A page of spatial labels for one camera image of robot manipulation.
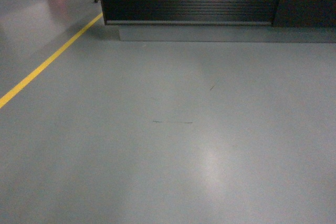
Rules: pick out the black checkout counter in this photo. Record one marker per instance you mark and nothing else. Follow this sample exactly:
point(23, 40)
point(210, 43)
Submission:
point(222, 20)

